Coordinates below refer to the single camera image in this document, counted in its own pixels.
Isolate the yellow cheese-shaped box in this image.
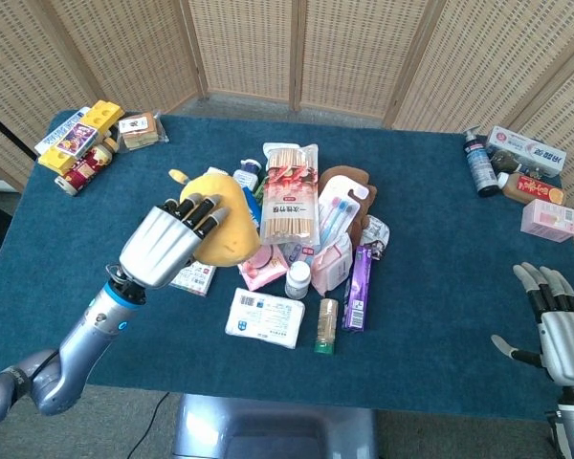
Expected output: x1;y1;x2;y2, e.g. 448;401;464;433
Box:
37;99;126;176

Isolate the white bottle blue cap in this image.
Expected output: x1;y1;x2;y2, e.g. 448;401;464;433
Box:
231;158;265;193

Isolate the black floor cable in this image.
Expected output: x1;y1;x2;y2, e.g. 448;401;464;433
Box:
134;391;169;459

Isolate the small clear clips packet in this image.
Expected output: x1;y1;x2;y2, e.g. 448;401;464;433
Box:
281;241;322;265

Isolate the white toothpaste box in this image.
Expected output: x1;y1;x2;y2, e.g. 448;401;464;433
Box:
485;124;568;179

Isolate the pink tissue packet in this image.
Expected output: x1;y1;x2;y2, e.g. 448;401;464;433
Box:
308;232;354;297

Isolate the yellow plush toy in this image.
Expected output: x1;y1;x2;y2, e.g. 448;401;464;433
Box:
167;167;261;268

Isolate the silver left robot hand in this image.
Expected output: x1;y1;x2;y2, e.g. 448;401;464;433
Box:
118;192;232;290

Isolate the toothpick bottle green cap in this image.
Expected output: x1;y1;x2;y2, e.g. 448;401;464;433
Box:
313;296;341;357

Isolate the white blue long box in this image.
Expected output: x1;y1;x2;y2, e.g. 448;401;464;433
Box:
33;106;93;157

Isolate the toothbrush blister pack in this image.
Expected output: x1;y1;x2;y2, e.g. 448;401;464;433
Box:
317;173;371;243

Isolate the pink flat packet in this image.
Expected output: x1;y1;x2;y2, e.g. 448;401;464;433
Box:
236;243;291;293

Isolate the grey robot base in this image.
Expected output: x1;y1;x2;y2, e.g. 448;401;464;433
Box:
170;392;380;459

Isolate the pink box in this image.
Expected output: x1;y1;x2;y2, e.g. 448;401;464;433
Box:
519;198;574;245

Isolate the red label jar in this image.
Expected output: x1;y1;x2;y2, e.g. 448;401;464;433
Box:
54;137;117;198

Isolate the bamboo chopsticks pack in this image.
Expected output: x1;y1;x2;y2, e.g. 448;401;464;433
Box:
258;142;323;248

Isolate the silver foil packet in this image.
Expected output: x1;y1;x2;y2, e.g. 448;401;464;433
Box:
360;214;392;263

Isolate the purple card box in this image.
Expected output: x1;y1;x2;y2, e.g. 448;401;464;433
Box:
55;120;102;160

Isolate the blue cookie packet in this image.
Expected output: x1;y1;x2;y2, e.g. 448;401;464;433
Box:
240;185;264;233

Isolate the white tissue package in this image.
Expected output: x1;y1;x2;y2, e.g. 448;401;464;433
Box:
224;286;307;351

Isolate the wicker folding screen panel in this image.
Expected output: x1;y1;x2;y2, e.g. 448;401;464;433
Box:
298;0;442;120
0;0;98;192
187;0;301;110
516;47;574;262
42;0;210;117
385;0;574;136

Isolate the blue carpet table cover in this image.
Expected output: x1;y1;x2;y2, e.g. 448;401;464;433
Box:
0;109;574;422

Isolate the white red flat box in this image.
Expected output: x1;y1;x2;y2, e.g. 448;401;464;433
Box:
168;259;218;298

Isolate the brown drink bottle red label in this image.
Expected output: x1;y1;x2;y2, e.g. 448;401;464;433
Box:
496;172;567;208

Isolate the dark green round object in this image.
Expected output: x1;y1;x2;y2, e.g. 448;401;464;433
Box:
489;149;523;176

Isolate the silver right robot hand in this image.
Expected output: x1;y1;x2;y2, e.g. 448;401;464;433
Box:
490;261;574;388

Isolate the white pill bottle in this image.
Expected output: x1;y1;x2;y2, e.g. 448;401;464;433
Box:
283;259;314;300

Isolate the wrapped sandwich package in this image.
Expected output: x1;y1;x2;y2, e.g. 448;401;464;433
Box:
116;111;170;152

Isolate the purple long box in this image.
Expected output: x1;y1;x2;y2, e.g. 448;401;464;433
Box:
341;244;376;334

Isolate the dark blue pump bottle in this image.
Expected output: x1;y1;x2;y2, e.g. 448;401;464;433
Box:
462;125;501;199

